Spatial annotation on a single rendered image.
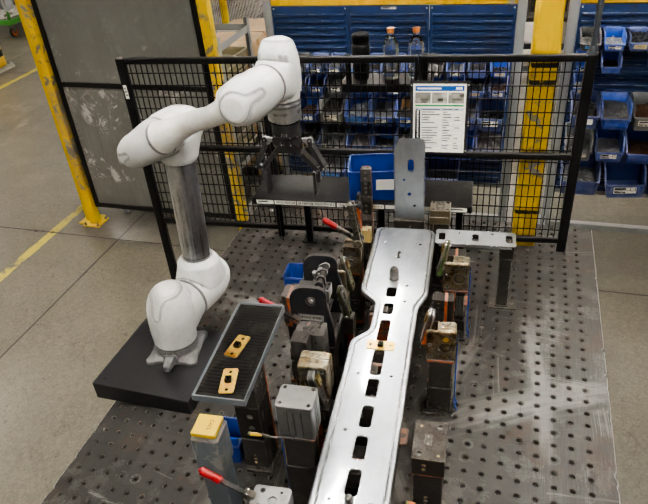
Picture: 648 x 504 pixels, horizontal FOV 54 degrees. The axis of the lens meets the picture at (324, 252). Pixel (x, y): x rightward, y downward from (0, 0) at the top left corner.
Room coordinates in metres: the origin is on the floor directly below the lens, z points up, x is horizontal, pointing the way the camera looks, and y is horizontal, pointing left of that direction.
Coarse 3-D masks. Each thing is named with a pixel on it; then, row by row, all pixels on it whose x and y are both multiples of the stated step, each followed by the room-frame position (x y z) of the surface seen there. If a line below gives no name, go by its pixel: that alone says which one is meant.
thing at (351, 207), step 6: (348, 204) 1.88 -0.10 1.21; (354, 204) 1.88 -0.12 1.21; (360, 204) 1.87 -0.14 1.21; (348, 210) 1.87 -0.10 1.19; (354, 210) 1.89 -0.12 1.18; (354, 216) 1.86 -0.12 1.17; (354, 222) 1.86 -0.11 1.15; (354, 228) 1.86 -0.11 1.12; (360, 228) 1.89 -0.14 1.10; (354, 234) 1.86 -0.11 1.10; (360, 234) 1.89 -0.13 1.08; (360, 240) 1.86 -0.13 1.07
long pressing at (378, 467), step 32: (384, 256) 1.86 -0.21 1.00; (416, 256) 1.84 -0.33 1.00; (384, 288) 1.67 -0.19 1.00; (416, 288) 1.65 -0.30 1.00; (384, 320) 1.51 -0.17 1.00; (416, 320) 1.50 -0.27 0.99; (352, 352) 1.37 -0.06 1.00; (384, 352) 1.36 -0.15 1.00; (352, 384) 1.25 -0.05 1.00; (384, 384) 1.24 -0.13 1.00; (352, 416) 1.13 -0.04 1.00; (384, 416) 1.12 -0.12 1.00; (352, 448) 1.03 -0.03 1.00; (384, 448) 1.02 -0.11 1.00; (320, 480) 0.94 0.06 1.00; (384, 480) 0.93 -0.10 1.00
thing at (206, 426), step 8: (200, 416) 1.03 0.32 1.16; (208, 416) 1.03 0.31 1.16; (216, 416) 1.03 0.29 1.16; (200, 424) 1.01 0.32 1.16; (208, 424) 1.01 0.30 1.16; (216, 424) 1.00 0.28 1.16; (192, 432) 0.99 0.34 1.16; (200, 432) 0.98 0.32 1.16; (208, 432) 0.98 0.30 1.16; (216, 432) 0.98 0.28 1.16
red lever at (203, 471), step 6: (204, 468) 0.90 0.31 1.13; (204, 474) 0.89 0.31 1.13; (210, 474) 0.89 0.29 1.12; (216, 474) 0.90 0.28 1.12; (216, 480) 0.89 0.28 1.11; (222, 480) 0.89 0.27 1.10; (228, 486) 0.88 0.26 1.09; (234, 486) 0.89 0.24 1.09; (240, 492) 0.88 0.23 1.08; (246, 492) 0.87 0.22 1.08; (252, 492) 0.88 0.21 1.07; (246, 498) 0.87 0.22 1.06; (252, 498) 0.87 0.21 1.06
